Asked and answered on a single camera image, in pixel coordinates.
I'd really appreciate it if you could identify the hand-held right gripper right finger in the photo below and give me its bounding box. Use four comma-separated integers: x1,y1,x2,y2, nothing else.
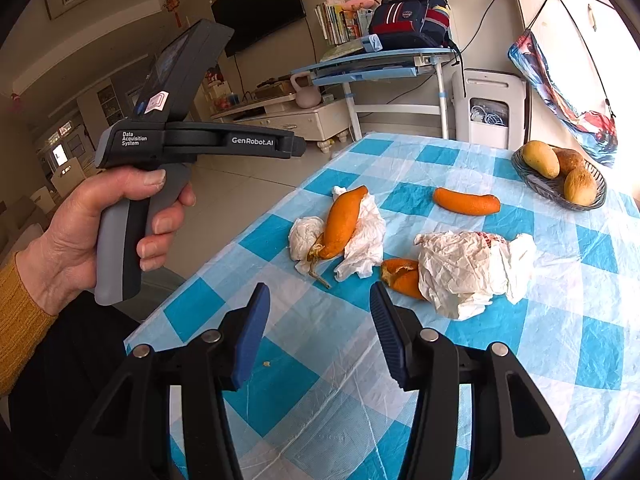
369,281,586,480

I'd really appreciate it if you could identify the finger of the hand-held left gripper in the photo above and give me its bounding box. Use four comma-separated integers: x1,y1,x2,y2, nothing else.
278,129,307,158

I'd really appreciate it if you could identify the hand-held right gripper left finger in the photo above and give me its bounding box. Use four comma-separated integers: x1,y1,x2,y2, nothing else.
57,282,271,480

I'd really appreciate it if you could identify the short torn orange peel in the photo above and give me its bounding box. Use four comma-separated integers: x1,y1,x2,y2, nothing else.
380,258,428,302

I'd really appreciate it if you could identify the person's left forearm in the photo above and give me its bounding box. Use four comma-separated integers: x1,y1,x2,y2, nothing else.
0,252,58,396

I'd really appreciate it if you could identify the person's left hand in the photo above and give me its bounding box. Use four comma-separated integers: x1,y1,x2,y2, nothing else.
30,167,197,317

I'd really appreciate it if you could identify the cream television cabinet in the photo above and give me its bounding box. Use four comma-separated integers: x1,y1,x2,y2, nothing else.
210,97,353,153

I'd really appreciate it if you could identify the pink kettlebell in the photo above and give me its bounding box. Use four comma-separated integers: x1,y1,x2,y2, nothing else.
290,71,321,109

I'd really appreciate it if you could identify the glass door cabinet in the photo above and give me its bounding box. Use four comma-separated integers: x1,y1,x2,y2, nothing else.
96,82,126,126

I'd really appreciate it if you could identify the brown box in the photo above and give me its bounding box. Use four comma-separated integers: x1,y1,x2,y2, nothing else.
252,82,296,101

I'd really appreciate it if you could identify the long orange peel with stem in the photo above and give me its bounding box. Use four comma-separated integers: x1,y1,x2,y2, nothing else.
306,185,370,290

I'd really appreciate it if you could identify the small crumpled white tissue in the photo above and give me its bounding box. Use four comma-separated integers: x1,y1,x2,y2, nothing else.
288,216,326,275

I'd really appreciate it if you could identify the large crumpled white wrapper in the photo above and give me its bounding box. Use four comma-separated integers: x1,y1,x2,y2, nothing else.
414,230,537,321

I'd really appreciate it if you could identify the blue white study desk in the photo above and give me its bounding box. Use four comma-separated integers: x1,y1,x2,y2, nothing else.
290,46,463,141

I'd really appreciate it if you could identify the green printed sheet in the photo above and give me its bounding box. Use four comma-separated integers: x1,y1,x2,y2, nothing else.
320,40,371,63

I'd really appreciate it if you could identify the row of books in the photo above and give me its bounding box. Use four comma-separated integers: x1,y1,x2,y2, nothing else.
315,0,373,46

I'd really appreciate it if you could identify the red knot ornament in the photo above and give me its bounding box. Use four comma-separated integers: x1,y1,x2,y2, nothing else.
162,0,187,28

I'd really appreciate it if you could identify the black flat television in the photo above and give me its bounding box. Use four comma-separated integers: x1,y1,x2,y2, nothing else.
210,0,307,58

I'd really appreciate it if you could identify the smooth orange peel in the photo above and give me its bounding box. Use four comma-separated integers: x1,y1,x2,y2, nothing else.
432,187,502,216

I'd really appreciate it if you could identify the person's dark clothing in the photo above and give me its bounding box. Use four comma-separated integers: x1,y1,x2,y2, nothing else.
0,287,168,480

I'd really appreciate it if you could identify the navy red backpack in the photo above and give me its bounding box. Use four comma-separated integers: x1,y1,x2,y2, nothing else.
367,0,453,51

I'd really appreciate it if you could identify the white air purifier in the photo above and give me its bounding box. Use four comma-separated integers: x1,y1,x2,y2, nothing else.
452,68,528,150

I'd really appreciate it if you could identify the woven fruit basket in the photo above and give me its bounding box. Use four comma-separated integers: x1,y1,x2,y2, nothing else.
511,142,607,209

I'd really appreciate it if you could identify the yellow mango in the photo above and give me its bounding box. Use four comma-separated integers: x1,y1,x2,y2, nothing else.
521,140,561,180

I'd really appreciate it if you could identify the pale speckled mango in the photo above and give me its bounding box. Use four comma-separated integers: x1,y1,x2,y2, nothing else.
563,166,599,206

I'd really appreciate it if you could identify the brown speckled mango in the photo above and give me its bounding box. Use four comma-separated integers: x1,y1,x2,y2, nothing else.
552,147,586,176

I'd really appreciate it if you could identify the colourful hanging bag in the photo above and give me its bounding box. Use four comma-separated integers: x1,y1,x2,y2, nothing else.
507,30,618,168

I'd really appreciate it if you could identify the white wardrobe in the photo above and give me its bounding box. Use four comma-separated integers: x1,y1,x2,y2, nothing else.
504,0,640,196

